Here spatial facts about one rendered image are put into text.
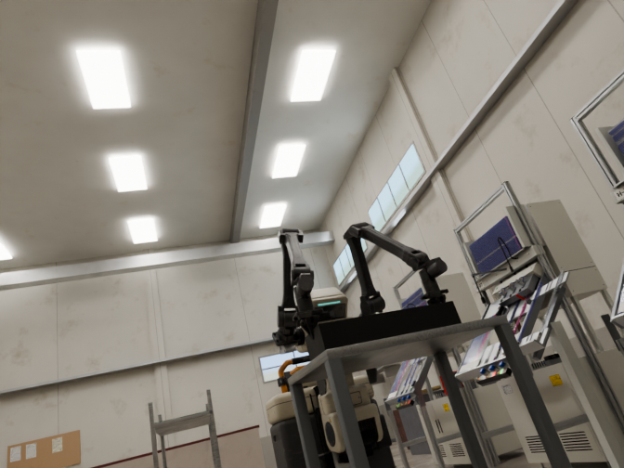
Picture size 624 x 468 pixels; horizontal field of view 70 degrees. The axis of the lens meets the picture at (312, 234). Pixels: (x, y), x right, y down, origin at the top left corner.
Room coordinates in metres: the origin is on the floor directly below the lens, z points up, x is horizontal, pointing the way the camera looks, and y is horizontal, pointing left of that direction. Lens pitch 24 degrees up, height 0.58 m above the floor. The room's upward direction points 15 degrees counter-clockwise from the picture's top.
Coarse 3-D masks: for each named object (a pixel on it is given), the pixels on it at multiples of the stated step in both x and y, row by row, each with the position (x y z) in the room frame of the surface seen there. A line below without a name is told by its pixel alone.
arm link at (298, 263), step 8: (280, 232) 1.83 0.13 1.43; (288, 232) 1.82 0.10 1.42; (296, 232) 1.83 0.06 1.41; (280, 240) 1.83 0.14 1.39; (288, 240) 1.77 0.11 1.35; (296, 240) 1.77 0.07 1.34; (288, 248) 1.77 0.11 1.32; (296, 248) 1.71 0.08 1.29; (296, 256) 1.66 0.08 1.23; (296, 264) 1.62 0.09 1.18; (304, 264) 1.63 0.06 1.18; (296, 272) 1.59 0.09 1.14; (304, 272) 1.59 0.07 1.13
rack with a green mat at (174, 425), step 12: (168, 420) 3.41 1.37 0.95; (180, 420) 3.44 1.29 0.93; (192, 420) 3.59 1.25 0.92; (204, 420) 3.85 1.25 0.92; (156, 432) 3.75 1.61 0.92; (168, 432) 4.04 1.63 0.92; (156, 444) 3.39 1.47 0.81; (216, 444) 3.51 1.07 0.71; (156, 456) 3.38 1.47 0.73; (216, 456) 3.51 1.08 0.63
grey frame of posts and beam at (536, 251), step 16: (512, 192) 3.02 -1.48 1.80; (528, 224) 3.02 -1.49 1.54; (464, 256) 3.73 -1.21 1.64; (528, 256) 3.07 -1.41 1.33; (544, 256) 3.02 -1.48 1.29; (496, 272) 3.42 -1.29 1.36; (544, 272) 3.04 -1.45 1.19; (576, 320) 3.02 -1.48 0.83; (576, 336) 3.04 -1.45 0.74; (592, 352) 3.02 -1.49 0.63; (592, 368) 3.04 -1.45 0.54; (608, 384) 3.02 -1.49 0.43; (464, 400) 3.55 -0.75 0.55; (608, 400) 3.04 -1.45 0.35; (480, 432) 3.56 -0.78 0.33
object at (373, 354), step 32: (480, 320) 1.59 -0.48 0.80; (352, 352) 1.38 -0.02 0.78; (384, 352) 1.53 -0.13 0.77; (416, 352) 1.77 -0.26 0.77; (512, 352) 1.62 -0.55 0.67; (448, 384) 2.00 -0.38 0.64; (352, 416) 1.36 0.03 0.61; (544, 416) 1.63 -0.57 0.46; (352, 448) 1.35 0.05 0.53; (480, 448) 2.01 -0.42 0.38; (544, 448) 1.66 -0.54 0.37
